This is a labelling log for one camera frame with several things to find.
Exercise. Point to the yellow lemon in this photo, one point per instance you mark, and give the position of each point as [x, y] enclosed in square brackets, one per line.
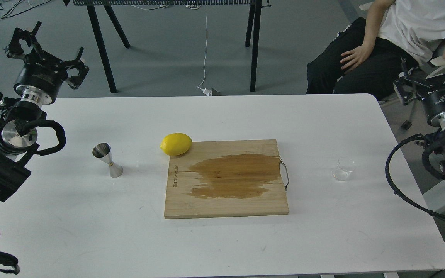
[176, 144]

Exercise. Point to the seated person in white shirt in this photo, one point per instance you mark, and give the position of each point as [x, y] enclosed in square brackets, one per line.
[367, 56]

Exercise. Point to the wooden cutting board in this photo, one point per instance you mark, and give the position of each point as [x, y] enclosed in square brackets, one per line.
[226, 179]

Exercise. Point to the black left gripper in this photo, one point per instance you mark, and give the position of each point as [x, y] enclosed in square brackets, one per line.
[44, 73]

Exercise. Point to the clear glass measuring cup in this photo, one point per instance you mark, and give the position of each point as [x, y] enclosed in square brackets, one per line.
[344, 169]

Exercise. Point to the steel double jigger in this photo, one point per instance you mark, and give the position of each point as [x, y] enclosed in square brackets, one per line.
[103, 152]

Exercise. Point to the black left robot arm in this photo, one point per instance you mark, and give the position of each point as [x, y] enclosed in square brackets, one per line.
[24, 129]

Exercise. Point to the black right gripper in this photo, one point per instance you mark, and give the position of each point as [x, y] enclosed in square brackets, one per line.
[432, 97]

